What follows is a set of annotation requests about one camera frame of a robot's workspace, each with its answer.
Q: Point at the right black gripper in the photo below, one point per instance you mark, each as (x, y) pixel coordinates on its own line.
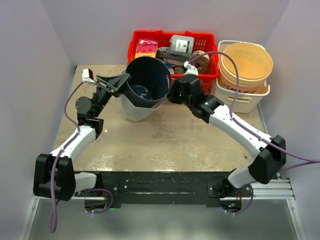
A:
(178, 90)

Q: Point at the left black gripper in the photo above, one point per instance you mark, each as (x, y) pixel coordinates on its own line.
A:
(110, 86)

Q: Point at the white octagonal bin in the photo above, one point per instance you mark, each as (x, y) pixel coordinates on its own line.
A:
(136, 114)

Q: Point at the dark blue bucket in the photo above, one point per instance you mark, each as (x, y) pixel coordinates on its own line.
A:
(150, 82)

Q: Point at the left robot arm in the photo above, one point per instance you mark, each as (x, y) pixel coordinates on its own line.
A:
(54, 175)

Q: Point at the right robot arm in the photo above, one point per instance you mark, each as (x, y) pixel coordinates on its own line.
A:
(266, 150)

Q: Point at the dark flat box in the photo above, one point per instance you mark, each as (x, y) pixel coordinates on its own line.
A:
(177, 60)

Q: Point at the grey white device box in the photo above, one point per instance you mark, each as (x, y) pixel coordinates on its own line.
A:
(181, 45)

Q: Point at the red plastic shopping basket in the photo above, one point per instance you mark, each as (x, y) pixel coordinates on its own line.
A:
(203, 41)

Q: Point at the pink yellow snack box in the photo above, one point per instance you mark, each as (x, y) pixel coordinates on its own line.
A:
(146, 48)

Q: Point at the white perforated storage basket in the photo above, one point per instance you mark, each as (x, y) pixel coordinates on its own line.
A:
(245, 102)

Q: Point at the orange translucent bucket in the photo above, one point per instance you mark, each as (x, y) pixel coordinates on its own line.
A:
(253, 62)

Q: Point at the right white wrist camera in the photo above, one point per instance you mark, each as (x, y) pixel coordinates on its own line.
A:
(190, 69)

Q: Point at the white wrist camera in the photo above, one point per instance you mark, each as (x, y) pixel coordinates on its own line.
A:
(88, 76)
(190, 69)

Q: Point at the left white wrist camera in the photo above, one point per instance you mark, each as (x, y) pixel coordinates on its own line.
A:
(88, 76)

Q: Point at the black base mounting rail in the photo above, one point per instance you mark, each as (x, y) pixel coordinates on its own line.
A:
(117, 188)

